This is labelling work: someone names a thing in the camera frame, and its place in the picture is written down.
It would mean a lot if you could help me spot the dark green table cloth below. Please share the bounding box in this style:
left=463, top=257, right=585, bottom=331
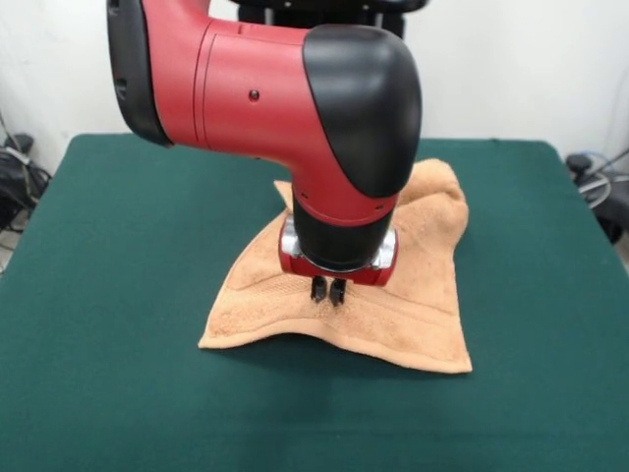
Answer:
left=0, top=133, right=629, bottom=472

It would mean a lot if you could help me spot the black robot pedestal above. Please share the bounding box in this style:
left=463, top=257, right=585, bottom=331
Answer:
left=230, top=0, right=429, bottom=40

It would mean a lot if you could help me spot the black wheeled stand base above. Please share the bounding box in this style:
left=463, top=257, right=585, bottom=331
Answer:
left=564, top=147, right=629, bottom=247
left=0, top=132, right=53, bottom=232

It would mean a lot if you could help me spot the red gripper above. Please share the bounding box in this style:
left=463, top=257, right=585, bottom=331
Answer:
left=277, top=218, right=400, bottom=308

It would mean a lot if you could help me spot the tan terry towel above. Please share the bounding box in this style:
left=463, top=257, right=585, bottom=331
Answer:
left=198, top=157, right=474, bottom=375

